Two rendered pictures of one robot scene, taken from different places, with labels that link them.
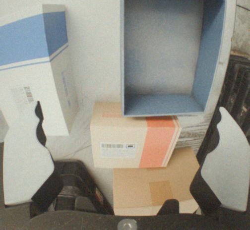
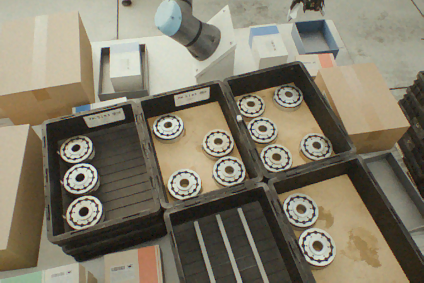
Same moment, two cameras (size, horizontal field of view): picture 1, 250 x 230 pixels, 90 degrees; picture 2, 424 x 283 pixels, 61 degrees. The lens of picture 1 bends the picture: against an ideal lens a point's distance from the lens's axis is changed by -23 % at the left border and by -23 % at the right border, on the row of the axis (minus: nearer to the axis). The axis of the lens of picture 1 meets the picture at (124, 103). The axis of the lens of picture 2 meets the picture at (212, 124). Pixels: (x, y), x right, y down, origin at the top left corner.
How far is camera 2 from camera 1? 1.58 m
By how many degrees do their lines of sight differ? 67
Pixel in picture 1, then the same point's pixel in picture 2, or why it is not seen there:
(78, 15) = not seen: hidden behind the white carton
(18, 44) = (269, 31)
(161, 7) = (306, 36)
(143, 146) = (320, 62)
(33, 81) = (274, 39)
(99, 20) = (286, 42)
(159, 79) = not seen: hidden behind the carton
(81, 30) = not seen: hidden behind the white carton
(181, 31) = (317, 41)
